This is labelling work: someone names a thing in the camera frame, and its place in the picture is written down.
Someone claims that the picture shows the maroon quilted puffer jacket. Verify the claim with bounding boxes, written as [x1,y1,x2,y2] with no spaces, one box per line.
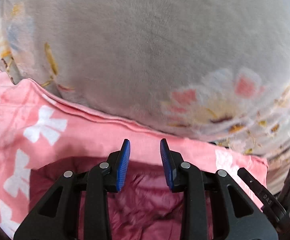
[29,157,183,240]

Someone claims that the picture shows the pink blanket with white bows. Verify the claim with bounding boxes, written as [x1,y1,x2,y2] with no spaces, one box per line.
[0,71,267,237]

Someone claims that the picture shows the grey floral plush blanket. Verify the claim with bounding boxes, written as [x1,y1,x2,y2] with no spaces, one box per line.
[0,0,290,193]

